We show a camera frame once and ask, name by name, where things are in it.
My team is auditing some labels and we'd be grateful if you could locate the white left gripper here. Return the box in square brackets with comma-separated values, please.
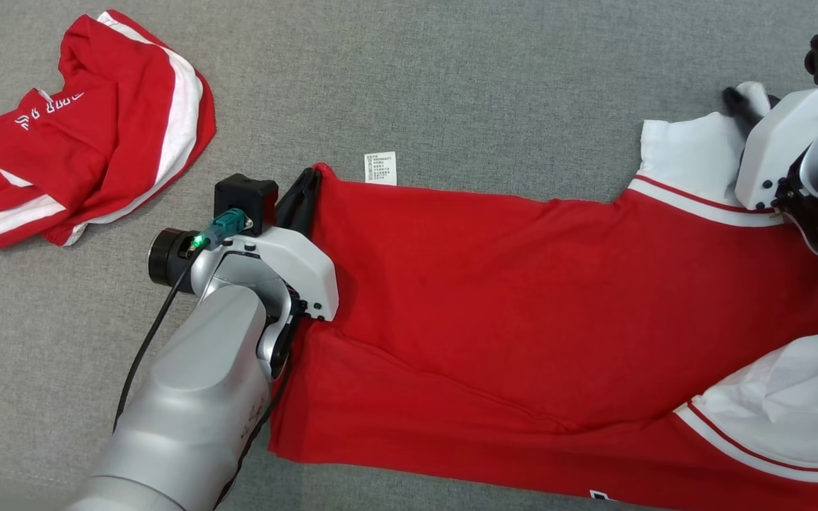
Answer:
[221, 167, 339, 322]

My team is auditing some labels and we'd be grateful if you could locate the red and white jersey garment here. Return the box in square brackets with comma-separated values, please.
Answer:
[267, 80, 818, 511]

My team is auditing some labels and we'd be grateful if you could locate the black left camera cable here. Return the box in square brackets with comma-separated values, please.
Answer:
[111, 247, 200, 435]

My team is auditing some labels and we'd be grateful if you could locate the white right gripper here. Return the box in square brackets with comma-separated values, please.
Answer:
[721, 79, 818, 213]

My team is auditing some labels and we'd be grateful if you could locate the teal left camera connector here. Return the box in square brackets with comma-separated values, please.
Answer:
[200, 208, 251, 249]

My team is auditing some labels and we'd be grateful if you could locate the grey fabric sofa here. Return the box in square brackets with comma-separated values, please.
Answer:
[0, 0, 818, 511]

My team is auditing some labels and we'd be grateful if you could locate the crumpled red white lettered jersey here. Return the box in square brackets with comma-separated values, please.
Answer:
[0, 9, 217, 251]

